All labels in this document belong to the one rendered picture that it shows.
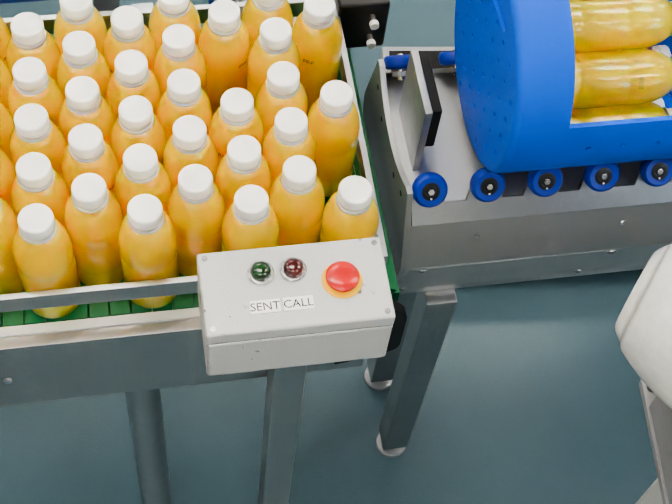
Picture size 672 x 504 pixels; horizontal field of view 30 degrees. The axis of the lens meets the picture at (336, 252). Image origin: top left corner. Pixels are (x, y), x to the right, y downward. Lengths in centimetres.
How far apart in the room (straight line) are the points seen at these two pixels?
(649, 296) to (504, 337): 143
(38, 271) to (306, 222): 31
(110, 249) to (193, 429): 101
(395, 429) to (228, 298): 104
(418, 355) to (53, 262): 78
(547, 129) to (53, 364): 66
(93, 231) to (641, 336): 62
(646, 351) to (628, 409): 140
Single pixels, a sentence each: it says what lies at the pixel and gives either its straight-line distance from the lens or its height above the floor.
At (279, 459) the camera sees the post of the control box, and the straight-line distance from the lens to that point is 174.
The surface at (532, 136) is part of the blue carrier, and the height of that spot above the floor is 112.
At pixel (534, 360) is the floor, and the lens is 258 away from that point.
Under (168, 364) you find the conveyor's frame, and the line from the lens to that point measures 161.
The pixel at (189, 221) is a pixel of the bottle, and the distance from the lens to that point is 144.
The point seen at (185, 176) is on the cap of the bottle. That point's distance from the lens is 142.
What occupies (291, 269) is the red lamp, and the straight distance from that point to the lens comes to 132.
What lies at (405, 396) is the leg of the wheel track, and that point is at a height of 28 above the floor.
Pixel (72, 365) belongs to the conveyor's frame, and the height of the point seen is 83.
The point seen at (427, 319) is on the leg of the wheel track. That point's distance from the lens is 192.
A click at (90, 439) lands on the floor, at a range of 245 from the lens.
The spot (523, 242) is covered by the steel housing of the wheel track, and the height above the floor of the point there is 86.
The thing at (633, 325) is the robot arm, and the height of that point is 126.
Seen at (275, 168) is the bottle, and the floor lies 102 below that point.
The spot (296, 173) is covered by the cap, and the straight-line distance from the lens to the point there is 142.
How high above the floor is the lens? 226
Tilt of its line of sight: 60 degrees down
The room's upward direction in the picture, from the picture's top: 9 degrees clockwise
